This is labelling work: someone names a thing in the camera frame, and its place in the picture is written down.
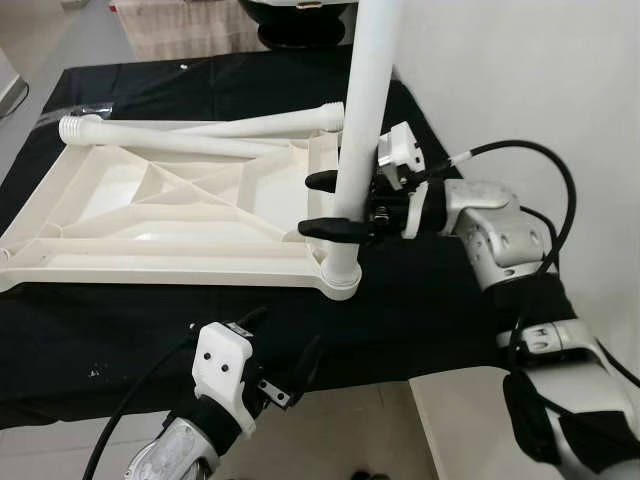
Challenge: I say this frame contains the white plastic children table top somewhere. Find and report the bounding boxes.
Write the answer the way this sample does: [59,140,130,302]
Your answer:
[0,120,363,301]

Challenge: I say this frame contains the black tablecloth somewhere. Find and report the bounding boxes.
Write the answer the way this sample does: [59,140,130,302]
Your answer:
[0,45,601,431]

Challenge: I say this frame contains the beige patterned cloth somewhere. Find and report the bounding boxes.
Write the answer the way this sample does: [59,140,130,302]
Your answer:
[108,0,269,61]

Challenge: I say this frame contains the clear tape patch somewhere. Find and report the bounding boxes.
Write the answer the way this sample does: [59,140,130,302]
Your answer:
[40,100,111,121]

